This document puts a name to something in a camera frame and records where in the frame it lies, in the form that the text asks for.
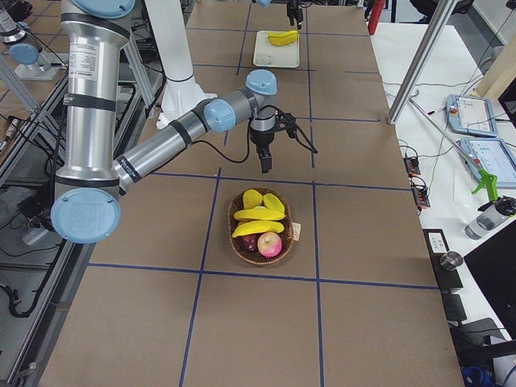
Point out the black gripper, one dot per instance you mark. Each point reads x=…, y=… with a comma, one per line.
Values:
x=293, y=9
x=261, y=141

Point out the yellow banana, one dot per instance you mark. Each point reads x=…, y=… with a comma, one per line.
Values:
x=278, y=43
x=284, y=35
x=258, y=214
x=257, y=227

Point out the yellow lemon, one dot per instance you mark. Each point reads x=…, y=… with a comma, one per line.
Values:
x=251, y=199

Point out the red cylinder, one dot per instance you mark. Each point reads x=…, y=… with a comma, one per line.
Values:
x=375, y=15

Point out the red pink apple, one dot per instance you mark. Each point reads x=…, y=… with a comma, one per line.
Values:
x=269, y=244

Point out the steel cup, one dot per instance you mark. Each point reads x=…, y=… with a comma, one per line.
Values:
x=450, y=261

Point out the aluminium frame post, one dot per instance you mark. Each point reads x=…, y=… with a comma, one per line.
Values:
x=434, y=29

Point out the teach pendant tablet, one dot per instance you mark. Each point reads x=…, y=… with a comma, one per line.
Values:
x=471, y=116
x=495, y=157

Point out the black label box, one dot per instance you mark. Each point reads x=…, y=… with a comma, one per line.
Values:
x=447, y=281

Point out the clear water bottle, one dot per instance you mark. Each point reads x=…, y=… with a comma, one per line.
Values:
x=492, y=215

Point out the brown wicker basket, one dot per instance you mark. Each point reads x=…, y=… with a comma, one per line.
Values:
x=255, y=257

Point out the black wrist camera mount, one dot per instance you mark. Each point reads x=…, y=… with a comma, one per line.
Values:
x=287, y=122

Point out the yellow mango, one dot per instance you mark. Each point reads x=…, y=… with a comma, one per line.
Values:
x=273, y=202

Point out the paper basket tag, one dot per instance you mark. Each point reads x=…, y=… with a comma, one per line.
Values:
x=297, y=227

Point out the dark red fruit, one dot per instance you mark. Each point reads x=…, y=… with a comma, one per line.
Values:
x=249, y=242

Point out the far teach pendant tablet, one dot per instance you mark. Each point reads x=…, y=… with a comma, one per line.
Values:
x=471, y=116

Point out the near teach pendant tablet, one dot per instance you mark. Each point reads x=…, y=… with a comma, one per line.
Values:
x=495, y=157

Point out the grey bear serving tray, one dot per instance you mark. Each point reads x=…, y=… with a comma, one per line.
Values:
x=269, y=55

